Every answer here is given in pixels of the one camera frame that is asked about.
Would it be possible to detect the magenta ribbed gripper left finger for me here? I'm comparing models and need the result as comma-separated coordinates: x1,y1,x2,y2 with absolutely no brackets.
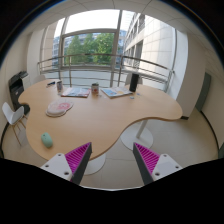
41,143,92,185

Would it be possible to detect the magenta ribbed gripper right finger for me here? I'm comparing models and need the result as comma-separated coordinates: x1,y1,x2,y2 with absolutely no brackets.
133,143,182,185

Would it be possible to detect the white chair with wooden legs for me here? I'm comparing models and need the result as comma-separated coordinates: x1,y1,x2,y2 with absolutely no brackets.
1,101,28,147

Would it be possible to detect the silver printed cup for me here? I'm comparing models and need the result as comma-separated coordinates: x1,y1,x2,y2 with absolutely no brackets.
56,81,63,93

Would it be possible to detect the black office printer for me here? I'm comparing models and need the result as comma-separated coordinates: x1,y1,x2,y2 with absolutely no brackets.
8,71,31,110

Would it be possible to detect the black upright speaker box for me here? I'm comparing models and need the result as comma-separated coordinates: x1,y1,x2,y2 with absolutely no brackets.
129,73,139,92

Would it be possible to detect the pink round mouse pad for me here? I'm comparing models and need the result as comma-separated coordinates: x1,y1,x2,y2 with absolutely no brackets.
45,100,73,117

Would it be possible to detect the mint green computer mouse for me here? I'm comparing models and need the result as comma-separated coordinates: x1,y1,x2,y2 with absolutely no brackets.
41,132,53,148

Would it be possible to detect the wooden curved table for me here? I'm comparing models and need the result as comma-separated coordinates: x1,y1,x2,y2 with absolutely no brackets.
19,80,182,160

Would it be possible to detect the metal window railing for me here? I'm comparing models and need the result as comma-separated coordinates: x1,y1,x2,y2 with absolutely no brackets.
38,53,174,91

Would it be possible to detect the blue cover open book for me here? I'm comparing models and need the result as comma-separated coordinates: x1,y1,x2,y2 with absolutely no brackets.
101,87,131,98

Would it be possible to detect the pink cover book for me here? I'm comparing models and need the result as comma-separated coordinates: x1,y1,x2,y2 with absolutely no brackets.
62,87,90,98

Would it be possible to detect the white round table base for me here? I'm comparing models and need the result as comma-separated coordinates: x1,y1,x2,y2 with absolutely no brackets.
120,120,153,150

